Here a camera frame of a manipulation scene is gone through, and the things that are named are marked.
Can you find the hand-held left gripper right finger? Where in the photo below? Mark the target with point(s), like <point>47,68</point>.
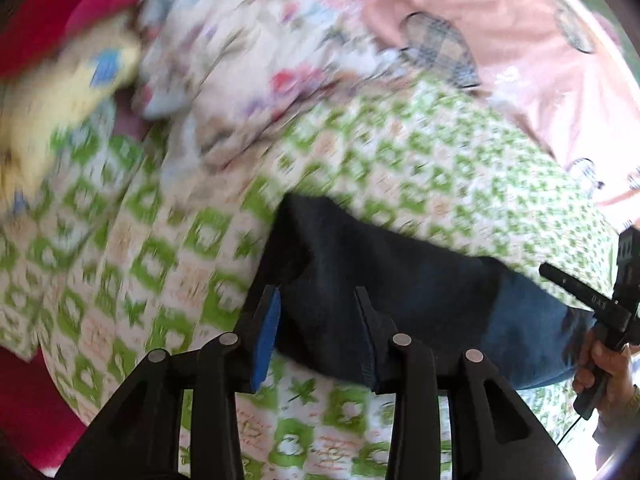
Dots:
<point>369,332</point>

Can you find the pink printed quilt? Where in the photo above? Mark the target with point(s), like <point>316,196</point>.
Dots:
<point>525,50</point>

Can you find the green patterned bed sheet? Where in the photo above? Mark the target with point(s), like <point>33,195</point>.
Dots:
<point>390,170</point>

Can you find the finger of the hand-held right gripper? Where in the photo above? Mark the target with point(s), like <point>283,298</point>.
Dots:
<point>575,292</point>

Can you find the dark blue denim pants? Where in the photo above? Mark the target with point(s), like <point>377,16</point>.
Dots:
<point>400,285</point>

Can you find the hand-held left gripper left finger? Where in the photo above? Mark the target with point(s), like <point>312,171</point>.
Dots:
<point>266,340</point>

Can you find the floral patchwork blanket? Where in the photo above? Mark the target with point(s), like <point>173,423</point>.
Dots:
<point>260,60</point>

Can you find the magenta cloth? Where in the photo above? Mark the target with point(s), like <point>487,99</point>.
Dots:
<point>40,5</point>

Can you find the person's right hand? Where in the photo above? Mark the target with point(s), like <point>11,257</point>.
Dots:
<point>607,370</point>

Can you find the yellow cloth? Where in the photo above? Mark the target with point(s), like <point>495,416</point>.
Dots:
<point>60,100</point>

